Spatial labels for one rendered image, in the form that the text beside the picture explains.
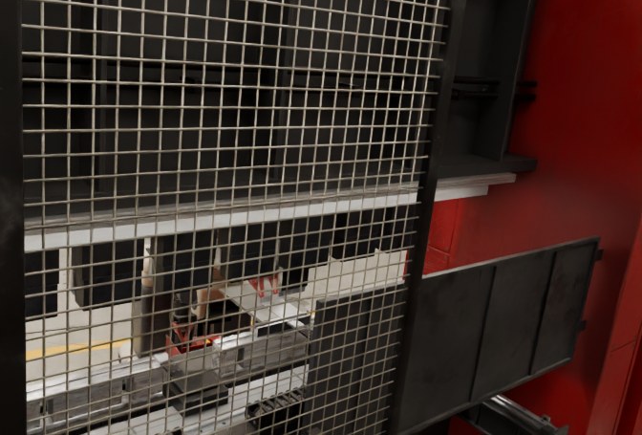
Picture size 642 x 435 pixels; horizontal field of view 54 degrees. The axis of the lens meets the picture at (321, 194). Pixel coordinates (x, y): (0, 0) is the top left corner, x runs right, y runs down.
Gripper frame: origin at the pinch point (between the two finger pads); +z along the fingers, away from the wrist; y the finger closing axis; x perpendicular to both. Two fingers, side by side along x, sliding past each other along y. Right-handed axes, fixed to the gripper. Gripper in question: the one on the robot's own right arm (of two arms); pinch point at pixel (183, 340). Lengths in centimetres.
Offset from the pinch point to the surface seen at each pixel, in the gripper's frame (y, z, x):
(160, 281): 48, -30, -23
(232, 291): 12.8, -17.3, 12.9
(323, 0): 69, -100, 15
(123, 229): 55, -44, -33
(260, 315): 31.1, -12.5, 13.9
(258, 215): 51, -45, 5
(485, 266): 92, -31, 49
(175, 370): 52, -8, -21
